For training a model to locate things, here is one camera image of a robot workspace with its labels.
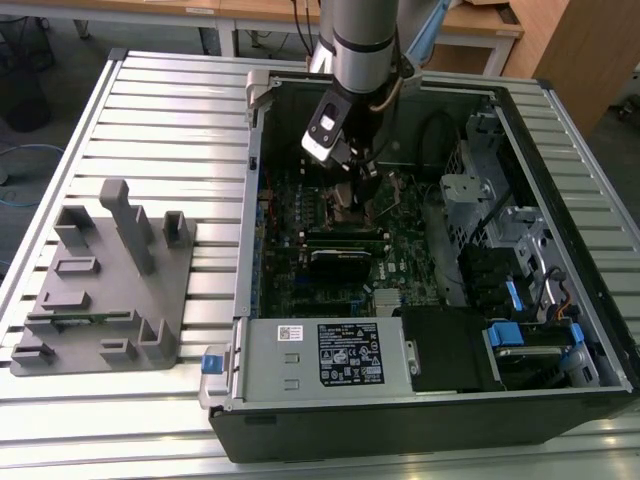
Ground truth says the metal socket cover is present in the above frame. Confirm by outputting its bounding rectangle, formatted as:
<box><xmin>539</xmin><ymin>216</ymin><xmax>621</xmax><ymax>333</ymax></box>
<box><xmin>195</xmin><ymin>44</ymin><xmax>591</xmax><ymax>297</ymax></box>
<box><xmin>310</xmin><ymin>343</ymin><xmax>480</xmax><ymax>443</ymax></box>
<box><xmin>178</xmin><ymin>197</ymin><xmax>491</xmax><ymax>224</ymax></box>
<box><xmin>380</xmin><ymin>169</ymin><xmax>404</xmax><ymax>221</ymax></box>

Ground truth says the silver CPU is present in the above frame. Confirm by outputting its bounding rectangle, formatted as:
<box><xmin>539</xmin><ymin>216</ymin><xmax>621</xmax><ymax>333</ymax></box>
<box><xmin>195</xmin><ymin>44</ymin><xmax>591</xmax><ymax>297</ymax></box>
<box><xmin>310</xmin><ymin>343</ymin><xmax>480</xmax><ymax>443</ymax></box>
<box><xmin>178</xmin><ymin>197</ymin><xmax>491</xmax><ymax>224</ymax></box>
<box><xmin>332</xmin><ymin>180</ymin><xmax>360</xmax><ymax>210</ymax></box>

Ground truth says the metal locking lever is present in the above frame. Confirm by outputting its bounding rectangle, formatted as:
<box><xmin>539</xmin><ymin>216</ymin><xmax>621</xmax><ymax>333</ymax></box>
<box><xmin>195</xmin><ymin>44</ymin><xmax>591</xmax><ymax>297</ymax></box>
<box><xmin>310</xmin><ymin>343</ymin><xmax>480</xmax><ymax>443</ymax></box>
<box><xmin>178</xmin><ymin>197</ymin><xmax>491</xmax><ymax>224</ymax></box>
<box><xmin>375</xmin><ymin>193</ymin><xmax>404</xmax><ymax>220</ymax></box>

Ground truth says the CPU socket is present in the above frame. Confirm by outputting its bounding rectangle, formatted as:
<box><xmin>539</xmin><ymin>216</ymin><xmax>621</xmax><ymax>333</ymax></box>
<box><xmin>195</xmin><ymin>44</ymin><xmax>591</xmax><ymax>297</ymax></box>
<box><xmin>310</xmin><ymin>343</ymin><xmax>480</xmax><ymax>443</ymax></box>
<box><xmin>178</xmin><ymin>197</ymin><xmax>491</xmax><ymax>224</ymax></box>
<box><xmin>319</xmin><ymin>184</ymin><xmax>376</xmax><ymax>226</ymax></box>

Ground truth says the black RAM slot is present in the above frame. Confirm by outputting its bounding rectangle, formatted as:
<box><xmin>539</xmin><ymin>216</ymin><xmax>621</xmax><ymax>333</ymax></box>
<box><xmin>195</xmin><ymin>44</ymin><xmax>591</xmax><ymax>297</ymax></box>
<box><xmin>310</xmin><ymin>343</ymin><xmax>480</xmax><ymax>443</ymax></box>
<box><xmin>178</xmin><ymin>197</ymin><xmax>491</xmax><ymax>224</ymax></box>
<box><xmin>307</xmin><ymin>227</ymin><xmax>380</xmax><ymax>236</ymax></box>

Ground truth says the metal drive cage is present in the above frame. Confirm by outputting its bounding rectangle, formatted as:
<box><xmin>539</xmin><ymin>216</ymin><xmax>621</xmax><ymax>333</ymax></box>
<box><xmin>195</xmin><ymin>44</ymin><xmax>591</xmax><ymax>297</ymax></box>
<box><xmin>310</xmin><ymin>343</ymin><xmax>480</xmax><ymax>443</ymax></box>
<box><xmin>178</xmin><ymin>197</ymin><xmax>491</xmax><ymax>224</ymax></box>
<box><xmin>438</xmin><ymin>172</ymin><xmax>504</xmax><ymax>307</ymax></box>

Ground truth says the green motherboard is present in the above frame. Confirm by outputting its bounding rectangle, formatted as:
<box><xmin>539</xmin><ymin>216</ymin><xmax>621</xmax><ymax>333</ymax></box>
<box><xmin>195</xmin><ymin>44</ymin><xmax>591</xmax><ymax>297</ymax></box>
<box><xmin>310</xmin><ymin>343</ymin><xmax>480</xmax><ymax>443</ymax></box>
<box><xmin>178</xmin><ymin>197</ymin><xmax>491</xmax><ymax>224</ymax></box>
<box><xmin>253</xmin><ymin>162</ymin><xmax>449</xmax><ymax>319</ymax></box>

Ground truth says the black graphics card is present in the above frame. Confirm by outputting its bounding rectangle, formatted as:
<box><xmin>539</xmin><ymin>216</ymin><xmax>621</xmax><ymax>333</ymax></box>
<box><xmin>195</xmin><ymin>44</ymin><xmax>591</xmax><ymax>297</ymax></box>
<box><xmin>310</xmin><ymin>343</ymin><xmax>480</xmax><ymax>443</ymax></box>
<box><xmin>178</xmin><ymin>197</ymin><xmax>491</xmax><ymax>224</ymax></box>
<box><xmin>308</xmin><ymin>247</ymin><xmax>375</xmax><ymax>282</ymax></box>

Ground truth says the black drive bay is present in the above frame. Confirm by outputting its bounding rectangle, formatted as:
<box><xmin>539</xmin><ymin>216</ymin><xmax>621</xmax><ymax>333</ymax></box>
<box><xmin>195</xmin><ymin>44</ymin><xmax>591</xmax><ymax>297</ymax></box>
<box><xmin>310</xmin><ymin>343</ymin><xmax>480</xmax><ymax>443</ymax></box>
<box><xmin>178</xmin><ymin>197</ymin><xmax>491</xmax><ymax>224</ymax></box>
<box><xmin>457</xmin><ymin>245</ymin><xmax>532</xmax><ymax>314</ymax></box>

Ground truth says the wooden cabinet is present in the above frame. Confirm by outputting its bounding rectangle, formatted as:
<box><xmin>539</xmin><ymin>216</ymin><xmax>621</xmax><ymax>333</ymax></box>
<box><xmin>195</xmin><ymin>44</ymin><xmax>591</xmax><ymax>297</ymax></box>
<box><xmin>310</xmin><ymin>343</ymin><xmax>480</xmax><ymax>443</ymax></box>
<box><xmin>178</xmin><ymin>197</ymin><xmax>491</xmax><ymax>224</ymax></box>
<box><xmin>502</xmin><ymin>0</ymin><xmax>640</xmax><ymax>139</ymax></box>

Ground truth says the black plastic shroud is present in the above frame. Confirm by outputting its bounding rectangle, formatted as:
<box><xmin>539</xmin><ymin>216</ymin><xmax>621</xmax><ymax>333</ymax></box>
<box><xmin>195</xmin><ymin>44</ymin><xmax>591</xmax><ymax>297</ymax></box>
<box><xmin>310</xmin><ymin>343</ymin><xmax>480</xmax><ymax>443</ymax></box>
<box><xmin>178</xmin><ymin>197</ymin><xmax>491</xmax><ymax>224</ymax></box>
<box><xmin>399</xmin><ymin>307</ymin><xmax>489</xmax><ymax>392</ymax></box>

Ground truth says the blue disk carrier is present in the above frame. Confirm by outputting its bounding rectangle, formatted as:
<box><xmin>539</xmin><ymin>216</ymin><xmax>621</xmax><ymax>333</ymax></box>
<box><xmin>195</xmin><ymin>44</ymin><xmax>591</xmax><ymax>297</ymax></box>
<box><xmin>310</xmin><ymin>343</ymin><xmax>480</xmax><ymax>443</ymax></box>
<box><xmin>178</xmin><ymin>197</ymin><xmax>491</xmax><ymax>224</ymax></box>
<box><xmin>482</xmin><ymin>322</ymin><xmax>585</xmax><ymax>391</ymax></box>

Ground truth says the grey power supply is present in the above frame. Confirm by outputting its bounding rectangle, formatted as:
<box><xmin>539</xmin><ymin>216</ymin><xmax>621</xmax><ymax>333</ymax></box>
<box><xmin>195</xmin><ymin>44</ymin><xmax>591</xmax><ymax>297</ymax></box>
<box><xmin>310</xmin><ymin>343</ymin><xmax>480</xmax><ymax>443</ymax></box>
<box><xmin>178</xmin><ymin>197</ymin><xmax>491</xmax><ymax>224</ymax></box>
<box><xmin>230</xmin><ymin>315</ymin><xmax>417</xmax><ymax>402</ymax></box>

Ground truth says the black PC case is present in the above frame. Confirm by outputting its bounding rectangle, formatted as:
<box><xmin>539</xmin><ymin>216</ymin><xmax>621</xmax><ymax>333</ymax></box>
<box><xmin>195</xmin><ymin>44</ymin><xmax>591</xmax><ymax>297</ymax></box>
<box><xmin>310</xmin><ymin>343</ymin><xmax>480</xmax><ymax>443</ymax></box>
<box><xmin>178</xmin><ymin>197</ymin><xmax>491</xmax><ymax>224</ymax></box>
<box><xmin>197</xmin><ymin>69</ymin><xmax>640</xmax><ymax>464</ymax></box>

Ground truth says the grey parts rack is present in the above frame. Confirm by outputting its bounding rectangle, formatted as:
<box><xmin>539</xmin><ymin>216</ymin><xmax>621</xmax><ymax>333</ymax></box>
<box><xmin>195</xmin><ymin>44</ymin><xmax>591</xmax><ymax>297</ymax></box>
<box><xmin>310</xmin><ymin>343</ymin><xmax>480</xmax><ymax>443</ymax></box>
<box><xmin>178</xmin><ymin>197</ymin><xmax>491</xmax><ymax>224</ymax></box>
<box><xmin>9</xmin><ymin>178</ymin><xmax>199</xmax><ymax>377</ymax></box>

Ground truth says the black office chair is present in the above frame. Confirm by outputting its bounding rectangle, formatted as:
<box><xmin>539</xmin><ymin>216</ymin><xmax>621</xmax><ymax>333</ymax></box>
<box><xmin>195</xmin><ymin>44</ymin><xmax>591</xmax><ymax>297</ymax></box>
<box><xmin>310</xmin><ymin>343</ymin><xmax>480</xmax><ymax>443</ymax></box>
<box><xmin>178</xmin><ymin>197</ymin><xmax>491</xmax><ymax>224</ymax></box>
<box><xmin>0</xmin><ymin>14</ymin><xmax>56</xmax><ymax>132</ymax></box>

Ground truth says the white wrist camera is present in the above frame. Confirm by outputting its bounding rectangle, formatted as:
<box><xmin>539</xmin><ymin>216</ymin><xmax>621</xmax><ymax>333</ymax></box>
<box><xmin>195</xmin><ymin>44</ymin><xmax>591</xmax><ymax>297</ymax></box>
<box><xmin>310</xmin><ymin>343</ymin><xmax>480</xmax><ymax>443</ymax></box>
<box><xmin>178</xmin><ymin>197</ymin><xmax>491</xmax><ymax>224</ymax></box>
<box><xmin>300</xmin><ymin>91</ymin><xmax>352</xmax><ymax>165</ymax></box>

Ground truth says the grey metal bay bracket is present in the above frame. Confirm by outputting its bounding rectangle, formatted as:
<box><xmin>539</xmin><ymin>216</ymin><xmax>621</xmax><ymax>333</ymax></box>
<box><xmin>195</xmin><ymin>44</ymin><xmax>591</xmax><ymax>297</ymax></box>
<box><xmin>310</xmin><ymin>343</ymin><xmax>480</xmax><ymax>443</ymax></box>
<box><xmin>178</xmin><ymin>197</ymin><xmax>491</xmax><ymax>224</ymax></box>
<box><xmin>462</xmin><ymin>110</ymin><xmax>507</xmax><ymax>177</ymax></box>

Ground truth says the orange blue wire bundle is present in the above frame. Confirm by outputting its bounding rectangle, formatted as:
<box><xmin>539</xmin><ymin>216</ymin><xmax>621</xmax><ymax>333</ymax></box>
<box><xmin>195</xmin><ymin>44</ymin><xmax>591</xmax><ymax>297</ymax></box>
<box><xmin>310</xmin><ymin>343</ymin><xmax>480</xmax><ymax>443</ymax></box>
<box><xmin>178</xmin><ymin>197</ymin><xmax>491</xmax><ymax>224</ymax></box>
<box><xmin>549</xmin><ymin>294</ymin><xmax>575</xmax><ymax>322</ymax></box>

